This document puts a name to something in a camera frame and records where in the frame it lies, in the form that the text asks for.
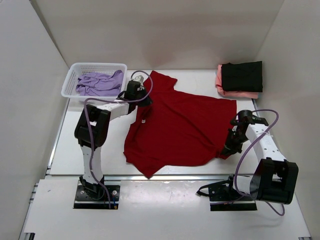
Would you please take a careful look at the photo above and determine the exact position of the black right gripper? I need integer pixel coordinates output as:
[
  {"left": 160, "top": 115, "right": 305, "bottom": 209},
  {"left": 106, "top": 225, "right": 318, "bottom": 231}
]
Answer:
[{"left": 220, "top": 128, "right": 249, "bottom": 157}]

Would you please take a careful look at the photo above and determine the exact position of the red t-shirt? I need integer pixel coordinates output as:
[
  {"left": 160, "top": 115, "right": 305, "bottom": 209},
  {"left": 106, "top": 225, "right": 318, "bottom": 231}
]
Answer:
[{"left": 123, "top": 71, "right": 237, "bottom": 179}]

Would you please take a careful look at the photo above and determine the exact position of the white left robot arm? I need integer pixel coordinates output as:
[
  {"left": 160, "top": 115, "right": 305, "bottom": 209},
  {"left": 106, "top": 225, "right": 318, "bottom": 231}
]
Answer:
[{"left": 74, "top": 75, "right": 152, "bottom": 199}]

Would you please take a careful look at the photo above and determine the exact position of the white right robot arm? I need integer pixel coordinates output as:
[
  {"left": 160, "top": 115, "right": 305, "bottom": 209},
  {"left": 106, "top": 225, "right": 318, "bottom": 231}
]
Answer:
[{"left": 221, "top": 110, "right": 299, "bottom": 205}]

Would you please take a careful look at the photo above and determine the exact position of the purple t-shirt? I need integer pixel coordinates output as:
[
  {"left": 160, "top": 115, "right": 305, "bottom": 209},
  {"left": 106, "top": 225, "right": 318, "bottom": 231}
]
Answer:
[{"left": 75, "top": 70, "right": 124, "bottom": 97}]

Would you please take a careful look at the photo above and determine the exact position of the white plastic laundry basket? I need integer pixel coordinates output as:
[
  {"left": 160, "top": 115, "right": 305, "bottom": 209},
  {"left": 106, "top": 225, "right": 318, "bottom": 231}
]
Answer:
[{"left": 61, "top": 62, "right": 128, "bottom": 101}]

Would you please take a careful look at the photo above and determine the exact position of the folded pink t-shirt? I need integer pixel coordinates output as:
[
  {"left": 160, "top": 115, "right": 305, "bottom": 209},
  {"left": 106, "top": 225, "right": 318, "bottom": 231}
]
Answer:
[{"left": 215, "top": 64, "right": 259, "bottom": 99}]

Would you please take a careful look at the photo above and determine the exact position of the folded black t-shirt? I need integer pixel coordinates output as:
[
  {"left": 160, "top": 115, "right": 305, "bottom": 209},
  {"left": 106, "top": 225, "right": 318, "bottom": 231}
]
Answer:
[{"left": 221, "top": 61, "right": 263, "bottom": 93}]

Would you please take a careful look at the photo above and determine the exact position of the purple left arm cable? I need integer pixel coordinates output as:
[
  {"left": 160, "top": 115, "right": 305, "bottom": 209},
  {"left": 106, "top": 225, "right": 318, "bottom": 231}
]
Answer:
[{"left": 83, "top": 70, "right": 154, "bottom": 210}]

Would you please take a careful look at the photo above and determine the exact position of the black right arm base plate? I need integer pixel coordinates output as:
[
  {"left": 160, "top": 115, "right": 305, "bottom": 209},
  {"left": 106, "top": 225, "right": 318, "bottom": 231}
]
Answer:
[{"left": 196, "top": 174, "right": 258, "bottom": 212}]

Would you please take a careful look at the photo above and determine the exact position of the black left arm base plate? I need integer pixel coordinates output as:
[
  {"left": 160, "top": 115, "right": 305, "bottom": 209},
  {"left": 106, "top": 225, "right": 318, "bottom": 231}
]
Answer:
[{"left": 73, "top": 181, "right": 121, "bottom": 210}]

